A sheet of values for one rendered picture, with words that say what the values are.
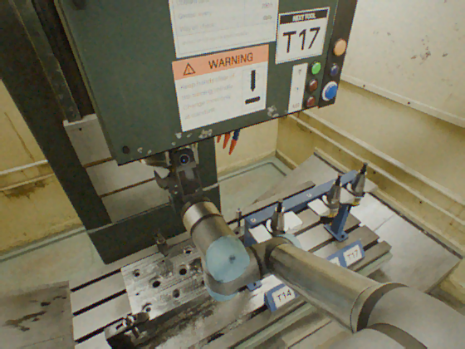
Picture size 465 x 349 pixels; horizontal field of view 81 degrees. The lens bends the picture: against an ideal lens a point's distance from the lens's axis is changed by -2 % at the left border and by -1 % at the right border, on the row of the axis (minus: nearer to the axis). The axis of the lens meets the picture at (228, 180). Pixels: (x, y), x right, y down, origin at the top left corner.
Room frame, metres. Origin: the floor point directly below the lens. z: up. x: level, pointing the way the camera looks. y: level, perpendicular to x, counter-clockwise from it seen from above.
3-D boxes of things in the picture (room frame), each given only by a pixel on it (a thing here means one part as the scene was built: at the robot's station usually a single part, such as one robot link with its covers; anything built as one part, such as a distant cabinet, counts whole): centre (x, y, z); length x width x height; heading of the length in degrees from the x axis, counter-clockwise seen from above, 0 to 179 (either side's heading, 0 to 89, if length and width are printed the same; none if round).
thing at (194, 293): (0.52, 0.22, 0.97); 0.29 x 0.23 x 0.05; 117
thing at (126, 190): (0.97, 0.35, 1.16); 0.48 x 0.05 x 0.51; 117
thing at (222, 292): (0.32, 0.01, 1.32); 0.11 x 0.08 x 0.11; 110
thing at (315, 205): (0.60, -0.28, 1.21); 0.07 x 0.05 x 0.01; 27
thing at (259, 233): (0.50, -0.09, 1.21); 0.07 x 0.05 x 0.01; 27
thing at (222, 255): (0.31, 0.02, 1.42); 0.11 x 0.08 x 0.09; 27
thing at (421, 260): (0.86, -0.43, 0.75); 0.89 x 0.70 x 0.26; 27
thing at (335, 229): (0.75, -0.46, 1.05); 0.10 x 0.05 x 0.30; 27
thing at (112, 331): (0.35, 0.32, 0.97); 0.13 x 0.03 x 0.15; 117
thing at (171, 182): (0.46, 0.09, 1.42); 0.12 x 0.08 x 0.09; 27
